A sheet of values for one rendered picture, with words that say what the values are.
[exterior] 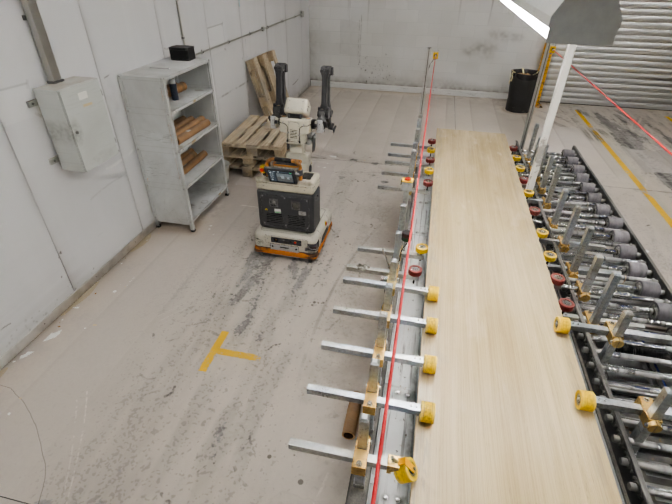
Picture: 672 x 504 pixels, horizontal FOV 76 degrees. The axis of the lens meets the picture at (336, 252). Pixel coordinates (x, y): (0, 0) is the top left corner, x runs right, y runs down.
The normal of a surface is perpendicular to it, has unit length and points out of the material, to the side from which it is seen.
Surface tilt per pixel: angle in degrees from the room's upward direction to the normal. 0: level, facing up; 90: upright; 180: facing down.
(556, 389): 0
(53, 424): 0
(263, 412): 0
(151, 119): 90
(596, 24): 90
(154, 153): 90
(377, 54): 90
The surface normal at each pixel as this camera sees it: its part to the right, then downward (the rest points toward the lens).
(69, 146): -0.22, 0.55
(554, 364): 0.01, -0.82
